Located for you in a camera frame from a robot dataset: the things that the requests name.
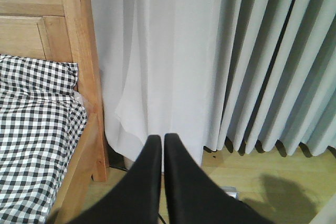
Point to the white floor power socket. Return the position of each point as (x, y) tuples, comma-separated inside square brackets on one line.
[(231, 191)]

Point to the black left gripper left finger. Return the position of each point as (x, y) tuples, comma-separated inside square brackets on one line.
[(136, 197)]

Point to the wooden bed frame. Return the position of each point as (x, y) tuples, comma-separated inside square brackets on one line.
[(63, 31)]

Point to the grey pleated curtain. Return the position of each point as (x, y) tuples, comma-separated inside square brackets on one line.
[(275, 75)]

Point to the white sheer curtain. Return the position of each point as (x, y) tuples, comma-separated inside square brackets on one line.
[(157, 60)]

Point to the checkered pillow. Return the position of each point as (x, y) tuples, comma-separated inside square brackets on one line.
[(36, 74)]

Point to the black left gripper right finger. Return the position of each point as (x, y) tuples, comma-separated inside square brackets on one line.
[(192, 197)]

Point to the checkered black white duvet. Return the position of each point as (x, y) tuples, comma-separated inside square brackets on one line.
[(39, 134)]

